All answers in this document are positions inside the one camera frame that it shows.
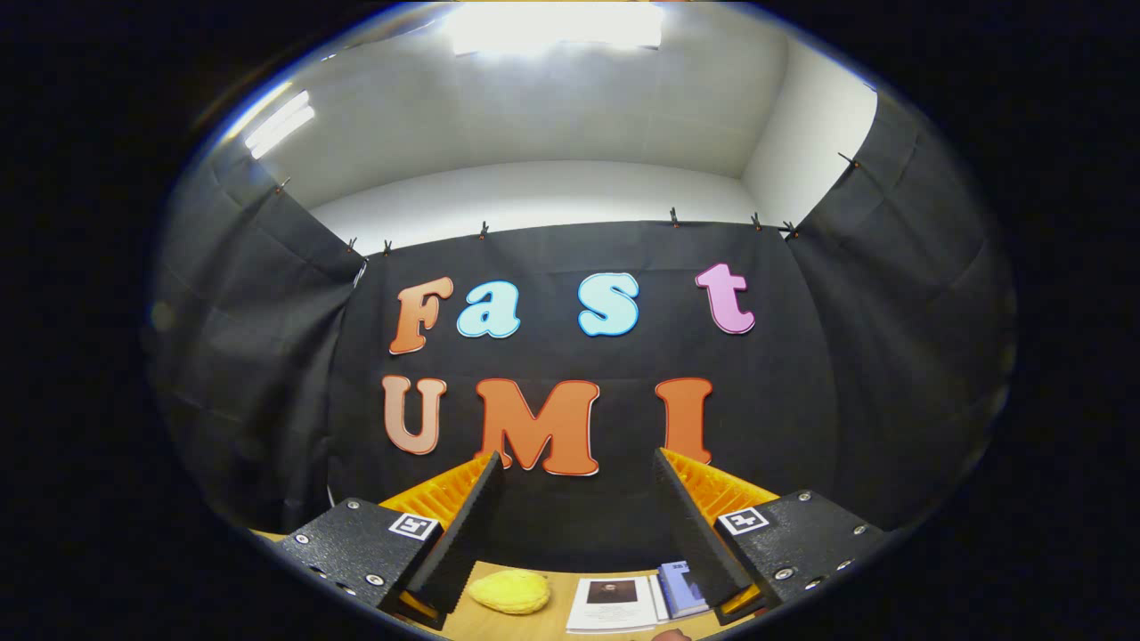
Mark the blue cover book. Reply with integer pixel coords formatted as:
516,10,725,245
657,561,711,620

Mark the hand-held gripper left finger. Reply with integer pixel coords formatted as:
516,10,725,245
272,452,506,631

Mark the row of small black clips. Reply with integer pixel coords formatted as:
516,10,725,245
276,151,860,259

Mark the wide ceiling light panel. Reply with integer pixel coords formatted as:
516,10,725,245
445,0,664,56

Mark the white book with portrait cover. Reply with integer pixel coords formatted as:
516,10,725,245
566,576,660,635

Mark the yellow plush bun toy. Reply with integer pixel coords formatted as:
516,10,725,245
468,570,551,616

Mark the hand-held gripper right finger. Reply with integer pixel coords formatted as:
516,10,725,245
655,448,892,624

